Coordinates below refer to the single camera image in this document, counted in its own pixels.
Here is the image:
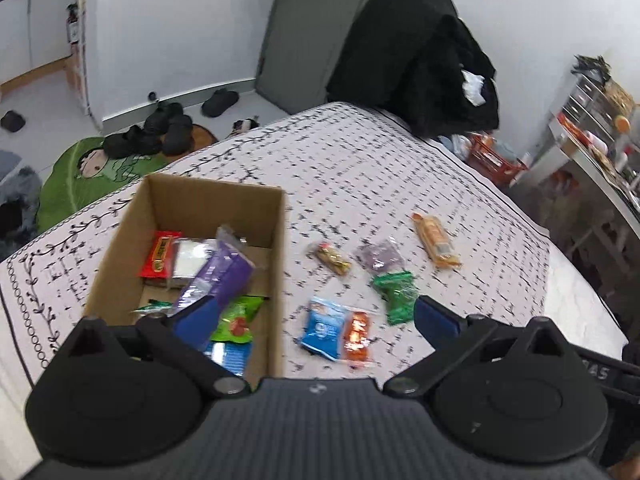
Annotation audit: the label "white kitchen cabinet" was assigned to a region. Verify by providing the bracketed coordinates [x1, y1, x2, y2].
[0, 0, 76, 86]

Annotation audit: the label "white bed sheet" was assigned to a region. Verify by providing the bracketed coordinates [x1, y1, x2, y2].
[0, 195, 630, 480]

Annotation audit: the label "black shoe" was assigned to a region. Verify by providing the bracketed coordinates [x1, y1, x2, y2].
[144, 102, 185, 133]
[102, 127, 163, 158]
[162, 115, 195, 157]

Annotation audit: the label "orange red snack packet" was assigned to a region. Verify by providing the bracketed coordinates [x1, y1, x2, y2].
[344, 310, 374, 363]

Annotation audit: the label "black coat on chair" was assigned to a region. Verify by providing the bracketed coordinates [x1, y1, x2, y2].
[325, 0, 501, 138]

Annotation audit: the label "thin green stick packet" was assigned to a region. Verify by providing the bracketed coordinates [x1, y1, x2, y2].
[131, 299, 173, 315]

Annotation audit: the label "woven basket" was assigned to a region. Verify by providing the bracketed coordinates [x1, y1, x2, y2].
[605, 82, 638, 113]

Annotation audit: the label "small yellow brown snack packet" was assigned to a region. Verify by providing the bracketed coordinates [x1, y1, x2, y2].
[314, 241, 352, 277]

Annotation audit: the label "grey fuzzy slippers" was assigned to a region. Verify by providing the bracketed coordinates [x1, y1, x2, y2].
[0, 150, 43, 241]

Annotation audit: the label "grey door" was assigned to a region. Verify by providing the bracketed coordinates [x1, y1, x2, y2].
[255, 0, 443, 116]

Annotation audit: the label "green cartoon rug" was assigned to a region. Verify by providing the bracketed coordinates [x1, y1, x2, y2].
[37, 125, 221, 233]

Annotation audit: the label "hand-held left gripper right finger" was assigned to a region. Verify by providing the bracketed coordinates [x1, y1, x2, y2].
[384, 295, 576, 400]

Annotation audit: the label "blue snack packet white circle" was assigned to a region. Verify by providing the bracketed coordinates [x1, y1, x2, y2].
[300, 296, 347, 359]

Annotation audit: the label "brown cardboard box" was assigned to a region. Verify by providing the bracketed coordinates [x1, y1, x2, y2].
[82, 174, 287, 378]

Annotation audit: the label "black white printed blanket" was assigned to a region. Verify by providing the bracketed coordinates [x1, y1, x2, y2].
[0, 101, 551, 386]

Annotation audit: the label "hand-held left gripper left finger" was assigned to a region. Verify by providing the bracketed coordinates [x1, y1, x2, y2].
[62, 296, 251, 400]

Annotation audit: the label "white crumpled cloth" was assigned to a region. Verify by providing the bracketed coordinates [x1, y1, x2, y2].
[460, 69, 488, 107]

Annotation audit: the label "grey drawer organizer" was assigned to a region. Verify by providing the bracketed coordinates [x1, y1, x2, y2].
[562, 67, 618, 131]

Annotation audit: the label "red plastic basket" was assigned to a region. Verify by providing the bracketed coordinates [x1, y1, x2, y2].
[465, 132, 528, 187]

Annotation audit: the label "white desk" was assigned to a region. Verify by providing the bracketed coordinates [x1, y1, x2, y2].
[547, 112, 640, 241]

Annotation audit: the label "white narrow rack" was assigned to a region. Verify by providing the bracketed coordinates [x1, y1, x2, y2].
[65, 0, 92, 111]

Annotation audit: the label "bright green snack packet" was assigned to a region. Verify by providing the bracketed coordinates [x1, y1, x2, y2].
[210, 296, 265, 345]

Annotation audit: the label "long purple snack packet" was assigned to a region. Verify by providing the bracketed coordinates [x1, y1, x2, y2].
[170, 225, 256, 316]

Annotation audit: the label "white clear snack packet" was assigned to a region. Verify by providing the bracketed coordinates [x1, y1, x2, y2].
[170, 239, 221, 286]

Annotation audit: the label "purple grey snack packet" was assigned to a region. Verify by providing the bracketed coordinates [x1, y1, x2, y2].
[357, 239, 407, 273]

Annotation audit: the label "dark green snack packet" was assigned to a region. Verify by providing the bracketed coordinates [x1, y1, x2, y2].
[371, 271, 418, 326]

